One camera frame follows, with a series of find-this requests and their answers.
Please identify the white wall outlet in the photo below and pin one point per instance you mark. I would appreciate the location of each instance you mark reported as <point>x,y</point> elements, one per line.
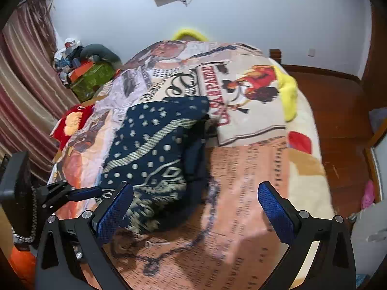
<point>311,52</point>

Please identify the navy patterned knit sweater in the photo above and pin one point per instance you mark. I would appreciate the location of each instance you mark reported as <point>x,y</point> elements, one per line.
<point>151,145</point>

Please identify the red plush toy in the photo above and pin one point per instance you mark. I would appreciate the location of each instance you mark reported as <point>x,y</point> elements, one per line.
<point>71,123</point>

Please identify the white door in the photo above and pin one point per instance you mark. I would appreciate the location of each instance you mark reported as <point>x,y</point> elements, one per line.
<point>381,166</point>

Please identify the wooden bed post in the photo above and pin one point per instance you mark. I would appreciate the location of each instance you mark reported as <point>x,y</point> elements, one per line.
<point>275,56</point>

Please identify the bed with printed blanket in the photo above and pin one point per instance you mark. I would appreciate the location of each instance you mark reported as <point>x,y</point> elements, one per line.
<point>242,187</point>

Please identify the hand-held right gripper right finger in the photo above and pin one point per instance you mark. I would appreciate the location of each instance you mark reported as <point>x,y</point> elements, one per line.
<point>275,211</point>

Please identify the grey cloth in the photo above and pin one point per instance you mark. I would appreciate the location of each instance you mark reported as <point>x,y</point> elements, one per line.
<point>99,53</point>

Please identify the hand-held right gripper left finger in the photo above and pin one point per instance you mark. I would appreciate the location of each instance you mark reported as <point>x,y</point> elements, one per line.
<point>116,211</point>

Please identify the cream plush blanket red patches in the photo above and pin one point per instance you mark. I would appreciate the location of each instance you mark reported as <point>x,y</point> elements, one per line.
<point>308,181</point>

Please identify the striped curtain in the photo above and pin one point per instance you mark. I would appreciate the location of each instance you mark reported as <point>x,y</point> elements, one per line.
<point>27,96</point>

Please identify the green box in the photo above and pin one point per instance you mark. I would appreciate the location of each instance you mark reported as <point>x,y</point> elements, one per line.
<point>90,81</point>

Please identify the pink cloth item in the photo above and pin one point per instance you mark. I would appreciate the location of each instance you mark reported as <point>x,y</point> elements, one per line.
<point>368,195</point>

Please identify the white cabinet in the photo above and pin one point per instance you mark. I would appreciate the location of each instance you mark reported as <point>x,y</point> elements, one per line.
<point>369,241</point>

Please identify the pile of small clutter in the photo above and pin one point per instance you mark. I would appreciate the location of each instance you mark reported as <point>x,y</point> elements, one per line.
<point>66,57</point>

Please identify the orange box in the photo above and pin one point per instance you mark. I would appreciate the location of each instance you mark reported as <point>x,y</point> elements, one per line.
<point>80,72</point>

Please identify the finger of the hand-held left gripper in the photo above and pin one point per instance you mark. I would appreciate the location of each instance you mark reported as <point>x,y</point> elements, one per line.
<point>87,193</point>

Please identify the yellow plush pillow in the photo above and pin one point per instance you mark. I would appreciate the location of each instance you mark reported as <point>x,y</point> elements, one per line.
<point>288,96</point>

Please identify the person's left forearm orange sleeve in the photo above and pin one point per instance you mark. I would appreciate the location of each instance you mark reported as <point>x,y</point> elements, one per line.
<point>22,265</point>

